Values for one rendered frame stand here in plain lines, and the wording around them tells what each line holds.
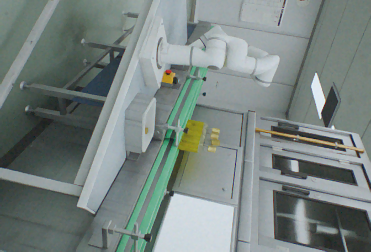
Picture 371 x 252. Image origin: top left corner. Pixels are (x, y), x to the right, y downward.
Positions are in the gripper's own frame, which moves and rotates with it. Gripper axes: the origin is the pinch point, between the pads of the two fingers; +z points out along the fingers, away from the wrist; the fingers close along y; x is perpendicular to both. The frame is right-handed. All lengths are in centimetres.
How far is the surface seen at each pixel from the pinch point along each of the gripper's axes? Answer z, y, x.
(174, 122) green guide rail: 21.5, 24.6, 30.7
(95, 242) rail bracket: 59, 84, 53
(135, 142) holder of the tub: 37, 50, 29
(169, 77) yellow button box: 12.8, 0.8, 5.5
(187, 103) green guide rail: 11.9, 7.0, 25.3
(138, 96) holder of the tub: 25, 46, 12
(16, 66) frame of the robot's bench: 63, 53, -31
